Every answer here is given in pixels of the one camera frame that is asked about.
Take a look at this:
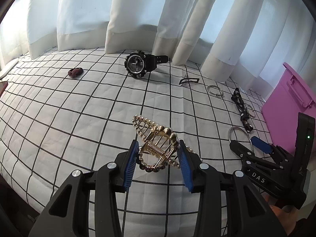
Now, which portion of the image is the gold pearl hair claw clip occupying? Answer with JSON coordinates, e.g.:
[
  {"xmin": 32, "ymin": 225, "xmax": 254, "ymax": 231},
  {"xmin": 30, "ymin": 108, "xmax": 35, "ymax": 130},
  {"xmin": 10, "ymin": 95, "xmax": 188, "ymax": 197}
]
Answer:
[{"xmin": 132, "ymin": 114, "xmax": 195, "ymax": 173}]

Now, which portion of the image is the black snap hair clip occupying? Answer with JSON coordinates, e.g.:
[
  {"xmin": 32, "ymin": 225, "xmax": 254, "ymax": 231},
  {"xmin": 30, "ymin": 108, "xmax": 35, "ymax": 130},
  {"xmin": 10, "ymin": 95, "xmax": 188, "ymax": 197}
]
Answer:
[{"xmin": 178, "ymin": 73, "xmax": 200, "ymax": 86}]

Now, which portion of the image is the pink plastic storage box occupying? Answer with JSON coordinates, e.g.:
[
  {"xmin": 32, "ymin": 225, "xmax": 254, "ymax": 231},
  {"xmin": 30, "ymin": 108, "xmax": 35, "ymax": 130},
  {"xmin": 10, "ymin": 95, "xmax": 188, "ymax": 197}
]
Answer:
[{"xmin": 261, "ymin": 62, "xmax": 316, "ymax": 155}]

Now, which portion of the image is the large silver hoop ring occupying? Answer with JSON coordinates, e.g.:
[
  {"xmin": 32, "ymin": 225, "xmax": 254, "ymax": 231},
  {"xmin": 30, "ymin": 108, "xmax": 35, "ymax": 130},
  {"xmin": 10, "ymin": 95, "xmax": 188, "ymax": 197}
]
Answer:
[{"xmin": 228, "ymin": 126, "xmax": 254, "ymax": 153}]

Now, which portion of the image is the dark red hair scrunchie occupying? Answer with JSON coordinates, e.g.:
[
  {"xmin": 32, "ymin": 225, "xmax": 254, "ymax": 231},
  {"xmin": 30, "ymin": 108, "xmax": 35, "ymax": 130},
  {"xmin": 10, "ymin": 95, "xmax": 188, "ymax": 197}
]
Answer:
[{"xmin": 68, "ymin": 68, "xmax": 84, "ymax": 78}]

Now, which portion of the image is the person's right hand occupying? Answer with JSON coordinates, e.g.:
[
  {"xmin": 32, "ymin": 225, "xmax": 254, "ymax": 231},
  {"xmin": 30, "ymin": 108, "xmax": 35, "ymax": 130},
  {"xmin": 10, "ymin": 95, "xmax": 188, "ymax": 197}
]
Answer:
[{"xmin": 268, "ymin": 195, "xmax": 300, "ymax": 237}]

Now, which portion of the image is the small silver hoop ring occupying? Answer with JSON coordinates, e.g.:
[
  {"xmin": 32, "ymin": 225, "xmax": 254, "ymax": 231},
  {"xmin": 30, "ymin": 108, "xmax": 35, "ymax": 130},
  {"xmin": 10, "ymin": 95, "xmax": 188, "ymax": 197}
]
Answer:
[
  {"xmin": 243, "ymin": 104, "xmax": 258, "ymax": 118},
  {"xmin": 207, "ymin": 85, "xmax": 223, "ymax": 95}
]

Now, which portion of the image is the white flat object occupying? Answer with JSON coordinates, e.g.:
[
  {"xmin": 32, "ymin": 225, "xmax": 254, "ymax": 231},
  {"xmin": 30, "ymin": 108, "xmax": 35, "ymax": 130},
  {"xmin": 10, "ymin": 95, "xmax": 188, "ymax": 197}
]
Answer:
[{"xmin": 0, "ymin": 59, "xmax": 20, "ymax": 79}]

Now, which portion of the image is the black sport wrist watch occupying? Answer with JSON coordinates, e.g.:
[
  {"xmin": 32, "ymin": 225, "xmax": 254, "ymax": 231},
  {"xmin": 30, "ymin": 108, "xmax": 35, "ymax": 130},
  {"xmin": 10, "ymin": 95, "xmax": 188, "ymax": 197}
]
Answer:
[{"xmin": 124, "ymin": 50, "xmax": 170, "ymax": 79}]

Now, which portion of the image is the white curtain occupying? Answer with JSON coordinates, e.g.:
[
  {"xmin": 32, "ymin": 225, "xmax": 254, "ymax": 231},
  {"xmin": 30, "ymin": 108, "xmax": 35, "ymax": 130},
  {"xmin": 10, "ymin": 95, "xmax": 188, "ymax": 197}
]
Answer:
[{"xmin": 0, "ymin": 0, "xmax": 316, "ymax": 104}]

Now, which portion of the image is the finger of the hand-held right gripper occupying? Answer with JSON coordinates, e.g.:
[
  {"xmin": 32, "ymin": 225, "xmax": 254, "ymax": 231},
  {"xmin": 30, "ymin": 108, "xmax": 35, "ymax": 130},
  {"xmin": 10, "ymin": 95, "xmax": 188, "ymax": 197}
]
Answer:
[
  {"xmin": 229, "ymin": 140, "xmax": 258, "ymax": 165},
  {"xmin": 251, "ymin": 136, "xmax": 285, "ymax": 159}
]

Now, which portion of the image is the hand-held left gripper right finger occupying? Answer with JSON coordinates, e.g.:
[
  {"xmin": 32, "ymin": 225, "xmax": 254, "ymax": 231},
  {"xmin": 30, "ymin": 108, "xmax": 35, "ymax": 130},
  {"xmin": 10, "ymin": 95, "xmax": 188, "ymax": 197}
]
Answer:
[{"xmin": 178, "ymin": 139, "xmax": 280, "ymax": 237}]

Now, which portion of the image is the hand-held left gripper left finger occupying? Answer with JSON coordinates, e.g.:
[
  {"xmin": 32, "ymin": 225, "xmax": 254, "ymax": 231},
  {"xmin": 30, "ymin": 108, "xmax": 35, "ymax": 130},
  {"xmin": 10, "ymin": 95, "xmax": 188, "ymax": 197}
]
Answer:
[{"xmin": 28, "ymin": 139, "xmax": 140, "ymax": 237}]

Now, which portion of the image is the black chain-shaped hair clip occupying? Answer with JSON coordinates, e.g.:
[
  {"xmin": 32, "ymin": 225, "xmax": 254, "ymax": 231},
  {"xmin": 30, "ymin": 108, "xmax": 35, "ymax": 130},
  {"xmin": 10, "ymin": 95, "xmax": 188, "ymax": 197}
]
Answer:
[{"xmin": 231, "ymin": 88, "xmax": 254, "ymax": 132}]

